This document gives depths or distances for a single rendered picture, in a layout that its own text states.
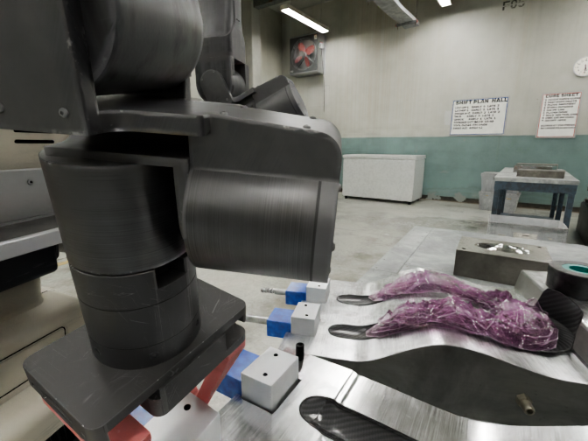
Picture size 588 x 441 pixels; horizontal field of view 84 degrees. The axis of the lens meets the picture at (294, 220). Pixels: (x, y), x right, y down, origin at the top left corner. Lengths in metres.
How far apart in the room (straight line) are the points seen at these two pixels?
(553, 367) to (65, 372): 0.49
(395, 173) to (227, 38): 6.36
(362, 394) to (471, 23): 7.51
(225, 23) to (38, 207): 0.35
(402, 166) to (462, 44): 2.49
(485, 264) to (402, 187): 5.87
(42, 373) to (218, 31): 0.45
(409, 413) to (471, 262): 0.62
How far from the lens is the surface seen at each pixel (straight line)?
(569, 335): 0.62
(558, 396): 0.52
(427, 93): 7.59
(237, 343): 0.23
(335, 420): 0.36
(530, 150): 7.30
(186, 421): 0.27
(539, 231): 3.66
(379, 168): 6.89
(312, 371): 0.39
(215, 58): 0.53
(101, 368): 0.20
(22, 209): 0.52
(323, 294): 0.60
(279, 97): 0.49
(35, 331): 0.59
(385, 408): 0.37
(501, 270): 0.95
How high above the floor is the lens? 1.13
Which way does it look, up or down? 13 degrees down
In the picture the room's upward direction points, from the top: straight up
